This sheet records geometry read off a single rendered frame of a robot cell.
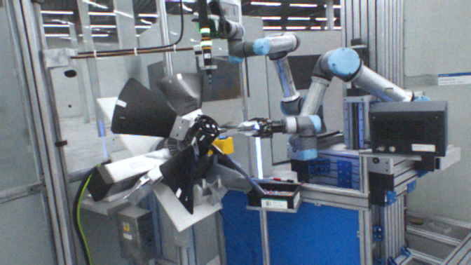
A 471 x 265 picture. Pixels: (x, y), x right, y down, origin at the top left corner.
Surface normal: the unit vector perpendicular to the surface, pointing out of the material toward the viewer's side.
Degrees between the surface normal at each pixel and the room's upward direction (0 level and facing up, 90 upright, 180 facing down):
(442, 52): 90
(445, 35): 90
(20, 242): 90
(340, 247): 90
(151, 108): 81
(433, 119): 105
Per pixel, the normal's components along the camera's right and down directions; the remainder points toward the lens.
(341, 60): 0.05, 0.07
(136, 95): 0.50, -0.20
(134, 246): -0.58, 0.17
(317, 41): 0.47, 0.09
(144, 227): 0.81, 0.02
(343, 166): -0.76, 0.15
